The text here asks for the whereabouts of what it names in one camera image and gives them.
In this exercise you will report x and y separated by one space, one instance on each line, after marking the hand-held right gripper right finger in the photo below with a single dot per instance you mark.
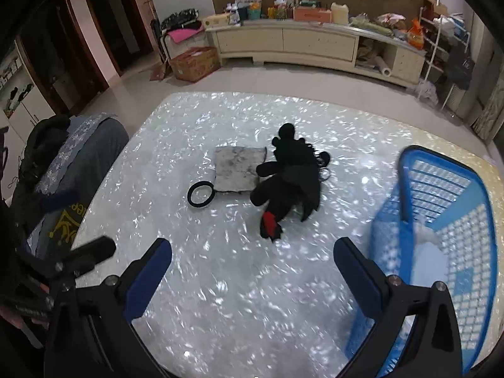
358 277

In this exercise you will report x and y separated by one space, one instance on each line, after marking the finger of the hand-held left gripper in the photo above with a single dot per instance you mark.
96 249
55 201

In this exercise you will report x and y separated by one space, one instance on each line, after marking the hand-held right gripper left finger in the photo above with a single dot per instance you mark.
147 279

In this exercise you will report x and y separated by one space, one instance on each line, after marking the white towel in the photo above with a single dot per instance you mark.
429 252

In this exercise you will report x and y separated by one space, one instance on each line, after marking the blue plastic basket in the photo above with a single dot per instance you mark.
466 279

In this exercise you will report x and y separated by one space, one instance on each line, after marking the black plush toy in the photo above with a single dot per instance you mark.
291 173

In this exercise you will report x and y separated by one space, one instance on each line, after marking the black jacket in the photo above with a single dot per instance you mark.
43 145

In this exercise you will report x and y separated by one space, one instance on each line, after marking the chair with grey printed cover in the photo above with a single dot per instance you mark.
94 153

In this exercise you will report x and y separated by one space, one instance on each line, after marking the white cabinet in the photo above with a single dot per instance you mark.
27 106

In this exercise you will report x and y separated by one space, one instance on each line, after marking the grey marbled square pad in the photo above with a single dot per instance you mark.
238 167

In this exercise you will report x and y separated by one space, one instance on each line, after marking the brown cardboard box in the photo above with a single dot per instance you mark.
195 65

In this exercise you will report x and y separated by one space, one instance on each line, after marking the white plastic bag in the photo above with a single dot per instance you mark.
428 93

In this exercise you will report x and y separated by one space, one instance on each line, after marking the pink cloth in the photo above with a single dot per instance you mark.
185 34

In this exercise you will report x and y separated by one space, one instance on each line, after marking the white paper roll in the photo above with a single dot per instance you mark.
383 67

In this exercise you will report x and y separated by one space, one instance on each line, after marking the patterned curtain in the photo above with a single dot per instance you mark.
490 110

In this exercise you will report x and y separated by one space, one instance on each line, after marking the black patterned cloth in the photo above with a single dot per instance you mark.
181 19

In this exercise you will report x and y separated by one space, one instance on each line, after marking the black hanging bag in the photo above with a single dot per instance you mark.
461 71

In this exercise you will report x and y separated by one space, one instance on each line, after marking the white metal rack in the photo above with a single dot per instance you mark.
437 59

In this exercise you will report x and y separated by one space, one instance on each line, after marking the cream television cabinet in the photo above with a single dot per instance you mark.
315 43

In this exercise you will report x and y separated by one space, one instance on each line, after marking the yellow tissue box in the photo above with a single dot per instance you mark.
216 19

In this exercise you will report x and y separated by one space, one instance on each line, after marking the orange bag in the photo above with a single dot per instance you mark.
416 33

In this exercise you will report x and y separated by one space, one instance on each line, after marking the white plastic jug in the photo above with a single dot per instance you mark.
339 13

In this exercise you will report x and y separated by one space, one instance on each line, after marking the pink storage box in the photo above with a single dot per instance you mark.
311 14

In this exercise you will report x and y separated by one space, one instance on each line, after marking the open cardboard box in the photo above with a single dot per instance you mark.
435 4

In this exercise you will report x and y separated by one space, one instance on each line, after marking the black folding chair frame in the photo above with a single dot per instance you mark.
164 53

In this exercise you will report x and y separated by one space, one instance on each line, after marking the brown wooden door frame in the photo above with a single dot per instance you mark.
88 15

